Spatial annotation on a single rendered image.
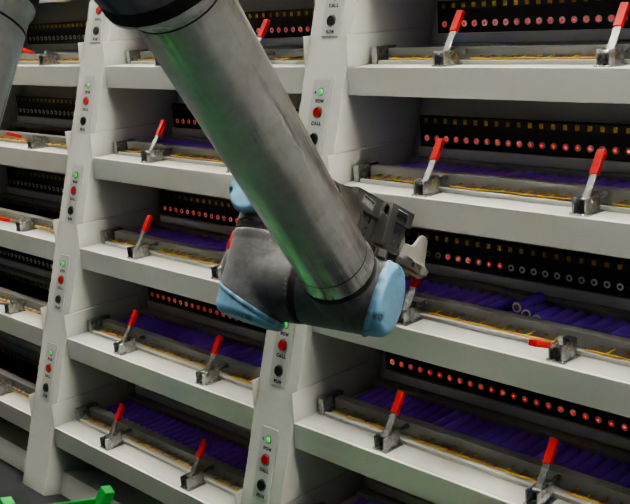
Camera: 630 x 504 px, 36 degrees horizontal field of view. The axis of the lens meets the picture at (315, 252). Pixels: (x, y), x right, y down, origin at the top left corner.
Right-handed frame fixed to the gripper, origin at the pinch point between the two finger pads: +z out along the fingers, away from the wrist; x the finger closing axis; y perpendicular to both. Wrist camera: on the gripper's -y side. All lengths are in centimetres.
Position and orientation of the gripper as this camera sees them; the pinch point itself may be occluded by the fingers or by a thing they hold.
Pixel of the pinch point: (415, 275)
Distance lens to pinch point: 147.7
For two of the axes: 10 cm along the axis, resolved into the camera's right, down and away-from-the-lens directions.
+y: 3.0, -9.4, 1.3
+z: 6.4, 3.0, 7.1
